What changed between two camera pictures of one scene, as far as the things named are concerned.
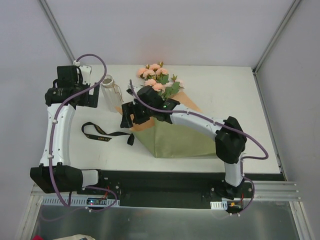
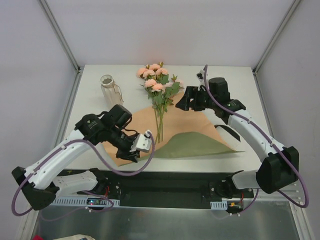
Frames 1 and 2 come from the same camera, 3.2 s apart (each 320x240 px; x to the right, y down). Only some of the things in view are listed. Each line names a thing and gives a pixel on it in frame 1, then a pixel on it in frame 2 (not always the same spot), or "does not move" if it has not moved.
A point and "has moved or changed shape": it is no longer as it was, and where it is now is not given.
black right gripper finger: (127, 109) -> (185, 103)
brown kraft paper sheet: (164, 140) has moved or changed shape
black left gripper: (93, 97) -> (128, 149)
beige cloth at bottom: (76, 237) does not move
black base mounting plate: (177, 189) does not move
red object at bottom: (37, 237) does not move
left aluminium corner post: (57, 28) does not move
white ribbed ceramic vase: (111, 94) does not move
